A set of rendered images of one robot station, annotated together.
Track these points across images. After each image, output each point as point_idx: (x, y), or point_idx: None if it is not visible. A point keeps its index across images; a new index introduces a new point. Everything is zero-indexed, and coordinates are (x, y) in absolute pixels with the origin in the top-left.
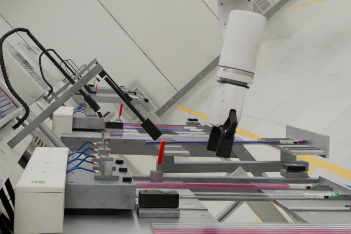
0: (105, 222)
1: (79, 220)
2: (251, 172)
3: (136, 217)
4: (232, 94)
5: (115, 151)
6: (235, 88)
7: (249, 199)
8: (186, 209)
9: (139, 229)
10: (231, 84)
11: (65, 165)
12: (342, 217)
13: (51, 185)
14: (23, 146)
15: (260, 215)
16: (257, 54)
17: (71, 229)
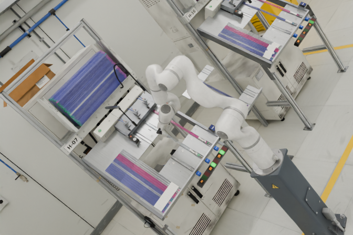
0: (118, 140)
1: (115, 135)
2: None
3: (128, 139)
4: (158, 125)
5: (217, 42)
6: (159, 124)
7: None
8: (145, 141)
9: (120, 148)
10: (158, 123)
11: (121, 114)
12: (177, 170)
13: (99, 135)
14: (118, 98)
15: None
16: (167, 120)
17: (108, 140)
